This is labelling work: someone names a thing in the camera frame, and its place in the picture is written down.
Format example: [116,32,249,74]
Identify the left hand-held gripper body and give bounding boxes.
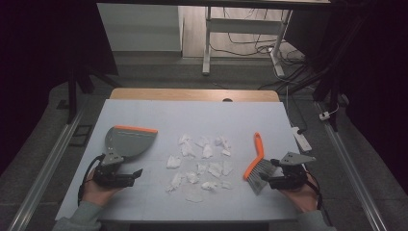
[91,150,136,189]

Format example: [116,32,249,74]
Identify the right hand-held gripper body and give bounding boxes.
[268,151,317,191]

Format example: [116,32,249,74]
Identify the orange brush with grey bristles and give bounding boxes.
[242,131,278,196]

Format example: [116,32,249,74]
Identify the grey dustpan with orange edge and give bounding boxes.
[104,124,159,162]

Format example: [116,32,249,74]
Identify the pile of white paper scraps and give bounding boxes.
[165,133,235,204]

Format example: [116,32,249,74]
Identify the person's left hand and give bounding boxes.
[81,170,125,208]

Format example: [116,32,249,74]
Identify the person's right hand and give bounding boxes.
[278,179,321,215]

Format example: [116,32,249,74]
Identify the black stand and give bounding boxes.
[56,64,123,124]
[288,9,370,133]

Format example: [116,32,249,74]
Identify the white panel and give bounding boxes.
[96,3,183,52]

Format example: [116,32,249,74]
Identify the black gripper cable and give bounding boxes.
[77,153,107,207]
[304,171,325,211]

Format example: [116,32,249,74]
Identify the black floor frame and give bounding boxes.
[69,124,94,148]

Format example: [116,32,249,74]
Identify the metal rail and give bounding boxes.
[316,102,389,231]
[8,105,86,231]

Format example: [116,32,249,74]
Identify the tangled black floor cables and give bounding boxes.
[210,8,311,92]

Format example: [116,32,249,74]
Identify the white desk frame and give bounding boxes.
[201,6,293,78]

